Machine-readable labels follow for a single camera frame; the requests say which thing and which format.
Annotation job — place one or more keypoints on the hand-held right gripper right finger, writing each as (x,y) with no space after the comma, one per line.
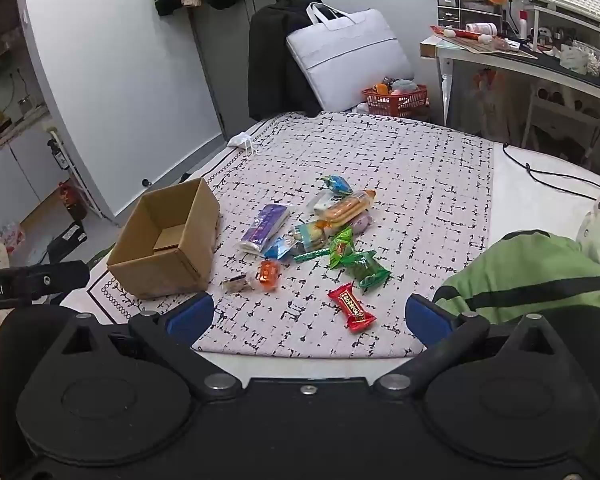
(427,322)

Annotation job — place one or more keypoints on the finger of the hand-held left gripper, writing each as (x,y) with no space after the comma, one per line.
(55,277)

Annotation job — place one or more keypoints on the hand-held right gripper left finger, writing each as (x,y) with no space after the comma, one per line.
(190,317)

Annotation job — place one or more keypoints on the brown cardboard box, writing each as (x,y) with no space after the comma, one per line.
(170,255)

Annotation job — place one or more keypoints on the orange biscuit packet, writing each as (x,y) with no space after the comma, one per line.
(347,207)

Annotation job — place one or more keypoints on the small clear snack packet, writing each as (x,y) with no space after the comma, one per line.
(236,284)

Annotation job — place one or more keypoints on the red candy packet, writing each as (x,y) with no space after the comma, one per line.
(352,307)

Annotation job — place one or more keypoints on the large green candy packet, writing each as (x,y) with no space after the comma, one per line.
(366,270)

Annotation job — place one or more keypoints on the orange jelly cup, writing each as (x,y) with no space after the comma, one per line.
(267,275)

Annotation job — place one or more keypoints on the green striped cloth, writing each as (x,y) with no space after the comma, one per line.
(530,275)

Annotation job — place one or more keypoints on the small green candy packet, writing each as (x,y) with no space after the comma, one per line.
(341,247)

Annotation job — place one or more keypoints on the small blue snack packet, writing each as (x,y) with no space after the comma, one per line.
(282,249)

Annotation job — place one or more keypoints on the purple snack packet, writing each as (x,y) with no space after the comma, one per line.
(262,227)

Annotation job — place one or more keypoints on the purple round bun packet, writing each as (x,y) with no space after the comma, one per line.
(363,222)

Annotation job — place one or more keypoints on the black patterned white blanket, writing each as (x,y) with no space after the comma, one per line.
(420,200)

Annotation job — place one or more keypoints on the flat green snack stick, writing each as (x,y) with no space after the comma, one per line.
(311,256)

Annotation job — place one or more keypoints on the white green snack packet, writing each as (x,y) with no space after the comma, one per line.
(324,202)

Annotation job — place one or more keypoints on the blue green candy packet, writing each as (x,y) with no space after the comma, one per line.
(336,185)

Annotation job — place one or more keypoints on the white face mask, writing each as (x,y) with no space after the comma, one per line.
(244,141)

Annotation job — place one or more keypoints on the red plastic basket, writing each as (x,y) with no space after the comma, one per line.
(397,101)

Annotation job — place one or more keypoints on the black jacket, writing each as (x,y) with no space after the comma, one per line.
(272,60)

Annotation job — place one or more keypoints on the white tote bag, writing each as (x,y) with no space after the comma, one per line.
(350,55)

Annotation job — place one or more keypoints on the white desk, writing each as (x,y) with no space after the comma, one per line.
(530,62)

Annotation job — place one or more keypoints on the grey drawer organizer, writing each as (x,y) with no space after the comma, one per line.
(462,5)

